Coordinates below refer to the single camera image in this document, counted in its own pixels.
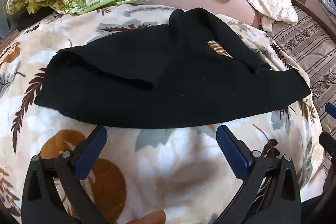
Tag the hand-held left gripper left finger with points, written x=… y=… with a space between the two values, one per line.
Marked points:
x=89 y=151

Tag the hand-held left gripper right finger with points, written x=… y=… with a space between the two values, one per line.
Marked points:
x=233 y=153

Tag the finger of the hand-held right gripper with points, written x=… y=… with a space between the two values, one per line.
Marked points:
x=330 y=109
x=327 y=142

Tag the black pants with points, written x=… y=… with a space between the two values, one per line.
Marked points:
x=157 y=87

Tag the person's left hand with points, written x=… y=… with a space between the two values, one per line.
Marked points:
x=147 y=217

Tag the floral fleece blanket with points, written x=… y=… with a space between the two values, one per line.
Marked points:
x=170 y=161

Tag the brown striped bedsheet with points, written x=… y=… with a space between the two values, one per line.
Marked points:
x=309 y=48

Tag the grey patterned cloth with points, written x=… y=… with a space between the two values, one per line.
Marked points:
x=328 y=5

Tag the white printed cloth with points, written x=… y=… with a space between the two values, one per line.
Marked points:
x=273 y=3

